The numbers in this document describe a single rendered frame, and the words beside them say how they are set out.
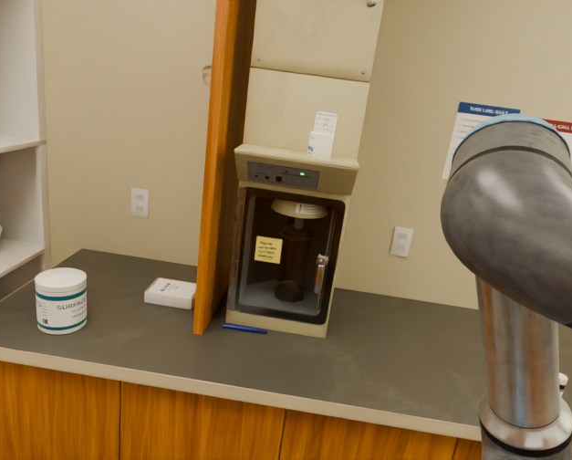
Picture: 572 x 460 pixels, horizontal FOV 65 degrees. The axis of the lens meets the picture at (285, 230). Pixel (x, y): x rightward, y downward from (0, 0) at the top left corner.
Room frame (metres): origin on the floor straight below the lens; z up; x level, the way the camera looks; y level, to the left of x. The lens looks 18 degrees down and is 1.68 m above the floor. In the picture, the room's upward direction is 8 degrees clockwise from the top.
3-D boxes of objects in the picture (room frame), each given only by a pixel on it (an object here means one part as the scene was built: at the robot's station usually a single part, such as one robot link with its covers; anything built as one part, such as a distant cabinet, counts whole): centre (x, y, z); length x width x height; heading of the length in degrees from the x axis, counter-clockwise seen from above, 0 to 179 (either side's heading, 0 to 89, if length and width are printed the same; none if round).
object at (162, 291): (1.38, 0.35, 0.96); 0.16 x 0.12 x 0.04; 87
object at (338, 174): (1.20, -0.01, 1.46); 0.32 x 0.12 x 0.10; 87
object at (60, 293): (1.14, 0.61, 1.02); 0.13 x 0.13 x 0.15
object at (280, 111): (1.38, -0.02, 1.33); 0.32 x 0.25 x 0.77; 87
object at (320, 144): (1.20, -0.06, 1.54); 0.05 x 0.05 x 0.06; 14
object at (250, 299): (1.25, -0.01, 1.19); 0.30 x 0.01 x 0.40; 87
